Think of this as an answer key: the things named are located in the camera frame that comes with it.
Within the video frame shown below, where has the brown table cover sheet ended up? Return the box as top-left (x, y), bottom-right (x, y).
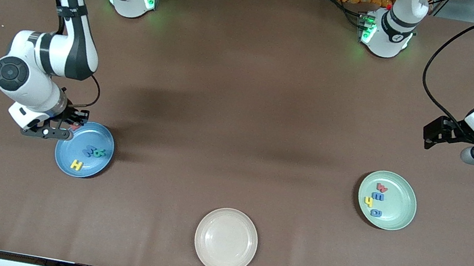
top-left (0, 0), bottom-right (474, 266)

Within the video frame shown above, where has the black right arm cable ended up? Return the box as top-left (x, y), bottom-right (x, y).
top-left (16, 0), bottom-right (117, 111)

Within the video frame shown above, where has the blue plate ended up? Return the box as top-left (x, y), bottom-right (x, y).
top-left (51, 117), bottom-right (119, 183)

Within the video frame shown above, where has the beige plate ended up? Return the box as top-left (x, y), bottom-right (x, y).
top-left (190, 203), bottom-right (263, 266)

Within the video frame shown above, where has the green plate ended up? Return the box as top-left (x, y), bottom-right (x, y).
top-left (353, 167), bottom-right (422, 235)

